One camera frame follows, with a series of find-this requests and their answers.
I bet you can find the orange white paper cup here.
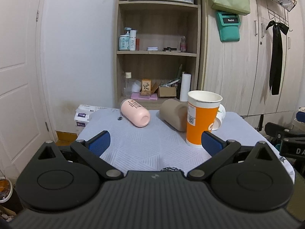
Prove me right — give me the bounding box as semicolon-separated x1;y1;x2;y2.
186;90;223;148

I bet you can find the small white paper cup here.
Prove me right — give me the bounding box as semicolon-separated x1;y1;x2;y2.
213;104;226;130

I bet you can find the taupe tumbler cup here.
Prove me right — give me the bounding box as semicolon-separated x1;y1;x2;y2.
159;99;188;132

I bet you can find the pink tumbler cup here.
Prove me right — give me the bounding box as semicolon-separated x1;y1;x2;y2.
120;99;150;128

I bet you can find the white panel door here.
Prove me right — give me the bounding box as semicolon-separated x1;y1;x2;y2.
1;0;55;180

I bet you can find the white tissue pack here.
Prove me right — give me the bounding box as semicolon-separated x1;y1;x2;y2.
74;104;99;127

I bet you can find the light wood wardrobe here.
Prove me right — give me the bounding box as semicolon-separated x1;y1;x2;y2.
200;0;304;127

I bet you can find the black ribbon bow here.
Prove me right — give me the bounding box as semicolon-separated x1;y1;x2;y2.
266;20;289;95

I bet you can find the white paper towel roll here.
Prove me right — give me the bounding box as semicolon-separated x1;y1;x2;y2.
179;73;191;102

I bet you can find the small cardboard box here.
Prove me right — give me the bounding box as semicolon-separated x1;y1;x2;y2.
158;86;176;98

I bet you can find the clear bottle beige cap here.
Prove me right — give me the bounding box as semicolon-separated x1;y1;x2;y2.
122;72;133;96

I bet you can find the pink flat box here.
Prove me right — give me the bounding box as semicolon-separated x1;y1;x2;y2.
131;93;158;100

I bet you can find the orange patterned small box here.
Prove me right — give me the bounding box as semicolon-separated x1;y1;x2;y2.
141;79;152;96

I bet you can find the small pink bottle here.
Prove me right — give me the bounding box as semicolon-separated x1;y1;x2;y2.
180;36;187;52

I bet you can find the teal fabric pouch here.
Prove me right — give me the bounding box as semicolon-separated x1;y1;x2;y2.
216;11;241;42

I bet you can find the teal white lotion bottle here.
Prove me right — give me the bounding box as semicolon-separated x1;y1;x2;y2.
118;27;131;51

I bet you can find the wooden bookshelf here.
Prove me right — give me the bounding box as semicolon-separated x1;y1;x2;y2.
113;0;201;106

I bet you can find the white tube bottle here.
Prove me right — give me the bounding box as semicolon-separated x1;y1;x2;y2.
129;30;137;51

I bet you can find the black wire rack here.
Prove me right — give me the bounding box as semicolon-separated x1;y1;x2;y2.
257;0;298;32

